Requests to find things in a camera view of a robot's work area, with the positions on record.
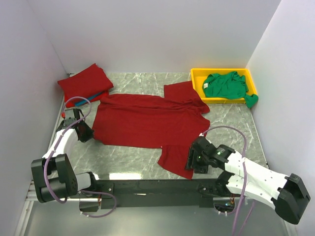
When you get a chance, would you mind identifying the dark red t-shirt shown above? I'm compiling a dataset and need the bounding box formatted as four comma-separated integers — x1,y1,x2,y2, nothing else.
93,81,210,179

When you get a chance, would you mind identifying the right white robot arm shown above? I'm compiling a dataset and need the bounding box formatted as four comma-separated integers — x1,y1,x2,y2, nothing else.
186,136,311,225

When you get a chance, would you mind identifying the folded blue t-shirt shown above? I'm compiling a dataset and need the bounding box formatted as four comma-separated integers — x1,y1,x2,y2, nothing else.
74,91,106,107

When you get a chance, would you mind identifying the folded red t-shirt bottom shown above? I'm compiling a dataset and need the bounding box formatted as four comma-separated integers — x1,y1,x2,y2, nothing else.
66,91,109,108

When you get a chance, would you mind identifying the folded red t-shirt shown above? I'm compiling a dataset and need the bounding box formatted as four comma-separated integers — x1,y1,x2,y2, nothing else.
58,63,114,100
66,91,109,108

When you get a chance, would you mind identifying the folded red t-shirt top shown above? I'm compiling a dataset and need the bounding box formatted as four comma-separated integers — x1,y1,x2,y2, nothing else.
58,63,114,100

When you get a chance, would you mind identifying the black base beam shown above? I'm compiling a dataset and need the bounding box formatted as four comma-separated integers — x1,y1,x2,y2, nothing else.
71,178,247,210

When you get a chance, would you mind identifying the green t-shirt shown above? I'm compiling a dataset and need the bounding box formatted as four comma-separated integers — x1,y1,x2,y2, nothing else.
202,71,259,108

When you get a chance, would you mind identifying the yellow plastic bin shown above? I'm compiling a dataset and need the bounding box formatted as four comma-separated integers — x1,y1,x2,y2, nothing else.
191,68,258,104

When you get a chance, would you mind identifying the aluminium rail frame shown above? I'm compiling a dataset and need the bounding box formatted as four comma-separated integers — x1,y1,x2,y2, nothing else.
13,103,99,236

